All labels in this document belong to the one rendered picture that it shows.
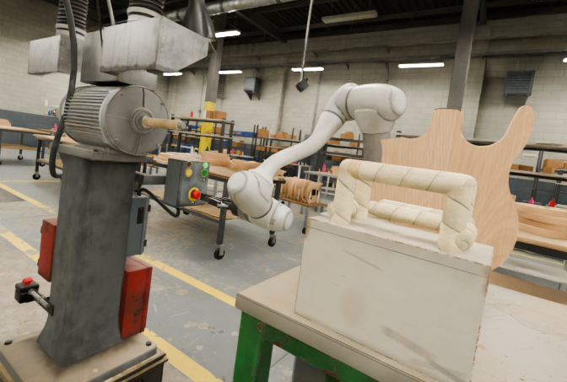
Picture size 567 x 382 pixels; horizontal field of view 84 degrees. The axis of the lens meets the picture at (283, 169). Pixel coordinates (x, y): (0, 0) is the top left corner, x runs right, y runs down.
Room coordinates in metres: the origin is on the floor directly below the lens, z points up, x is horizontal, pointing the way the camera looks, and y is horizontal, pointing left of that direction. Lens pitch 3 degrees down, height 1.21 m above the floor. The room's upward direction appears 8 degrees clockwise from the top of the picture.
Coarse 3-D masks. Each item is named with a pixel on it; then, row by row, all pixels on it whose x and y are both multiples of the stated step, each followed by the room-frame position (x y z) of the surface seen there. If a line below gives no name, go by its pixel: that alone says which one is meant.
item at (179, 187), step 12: (168, 168) 1.35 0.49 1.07; (180, 168) 1.31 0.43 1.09; (192, 168) 1.35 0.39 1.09; (168, 180) 1.35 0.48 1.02; (180, 180) 1.31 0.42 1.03; (192, 180) 1.36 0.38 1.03; (204, 180) 1.42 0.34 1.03; (168, 192) 1.34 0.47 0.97; (180, 192) 1.31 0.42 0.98; (204, 192) 1.42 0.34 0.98; (168, 204) 1.34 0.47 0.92; (180, 204) 1.32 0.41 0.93; (192, 204) 1.37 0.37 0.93; (204, 204) 1.44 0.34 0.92
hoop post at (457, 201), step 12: (456, 192) 0.43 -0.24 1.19; (468, 192) 0.43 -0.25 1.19; (444, 204) 0.45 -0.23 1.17; (456, 204) 0.43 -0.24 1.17; (468, 204) 0.43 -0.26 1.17; (444, 216) 0.44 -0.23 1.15; (456, 216) 0.43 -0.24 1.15; (444, 228) 0.44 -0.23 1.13; (456, 228) 0.43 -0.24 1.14; (444, 240) 0.43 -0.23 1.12; (456, 252) 0.43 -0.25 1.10
